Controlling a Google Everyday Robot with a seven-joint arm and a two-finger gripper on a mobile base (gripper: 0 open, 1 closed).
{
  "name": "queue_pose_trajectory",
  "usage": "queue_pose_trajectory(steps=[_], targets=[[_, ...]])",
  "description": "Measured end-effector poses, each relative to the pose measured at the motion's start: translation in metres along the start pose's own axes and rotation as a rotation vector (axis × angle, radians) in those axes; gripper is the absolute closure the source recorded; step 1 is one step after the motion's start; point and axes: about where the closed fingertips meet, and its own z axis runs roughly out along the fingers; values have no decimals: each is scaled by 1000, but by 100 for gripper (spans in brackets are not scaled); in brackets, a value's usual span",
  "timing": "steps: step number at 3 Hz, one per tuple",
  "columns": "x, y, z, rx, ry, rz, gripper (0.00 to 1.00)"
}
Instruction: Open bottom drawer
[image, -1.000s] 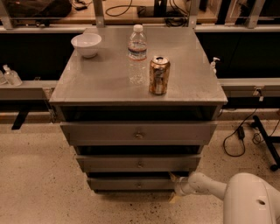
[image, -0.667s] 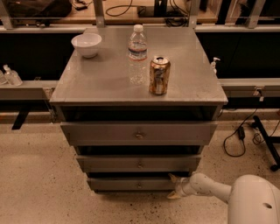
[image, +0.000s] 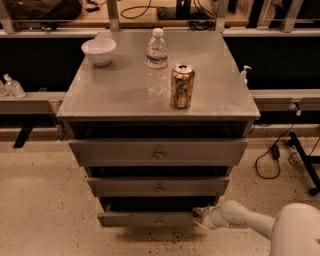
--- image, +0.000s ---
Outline black bag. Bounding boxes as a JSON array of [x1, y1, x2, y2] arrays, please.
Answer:
[[3, 0, 82, 20]]

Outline grey drawer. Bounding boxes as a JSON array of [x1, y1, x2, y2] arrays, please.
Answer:
[[69, 138, 248, 167], [97, 196, 217, 227], [87, 177, 229, 197]]

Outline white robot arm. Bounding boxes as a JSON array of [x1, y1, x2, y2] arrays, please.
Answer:
[[192, 200, 320, 256]]

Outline orange soda can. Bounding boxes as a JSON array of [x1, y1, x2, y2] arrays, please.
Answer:
[[171, 64, 195, 109]]

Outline grey top drawer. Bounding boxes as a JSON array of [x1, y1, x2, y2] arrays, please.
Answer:
[[69, 138, 248, 167]]

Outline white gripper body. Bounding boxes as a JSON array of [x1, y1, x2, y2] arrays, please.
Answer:
[[203, 207, 224, 230]]

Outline grey drawer cabinet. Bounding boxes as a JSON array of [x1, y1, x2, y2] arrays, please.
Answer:
[[55, 29, 261, 214]]

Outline grey metal rail frame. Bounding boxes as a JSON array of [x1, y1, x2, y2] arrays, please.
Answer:
[[1, 0, 320, 114]]

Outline small white pump bottle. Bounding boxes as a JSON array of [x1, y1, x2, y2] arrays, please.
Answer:
[[240, 65, 252, 84]]

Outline black stand leg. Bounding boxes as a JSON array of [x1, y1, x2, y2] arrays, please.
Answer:
[[289, 132, 320, 196]]

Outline grey bottom drawer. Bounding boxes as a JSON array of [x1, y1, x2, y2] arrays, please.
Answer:
[[97, 196, 217, 227]]

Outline grey middle drawer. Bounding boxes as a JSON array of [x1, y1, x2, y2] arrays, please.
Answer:
[[87, 177, 229, 197]]

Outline white bowl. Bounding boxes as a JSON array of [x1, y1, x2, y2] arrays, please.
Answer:
[[81, 38, 117, 66]]

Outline clear sanitizer pump bottle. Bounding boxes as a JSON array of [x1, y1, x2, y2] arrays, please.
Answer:
[[3, 74, 26, 98]]

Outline clear plastic water bottle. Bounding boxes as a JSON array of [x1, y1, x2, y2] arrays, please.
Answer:
[[146, 28, 169, 97]]

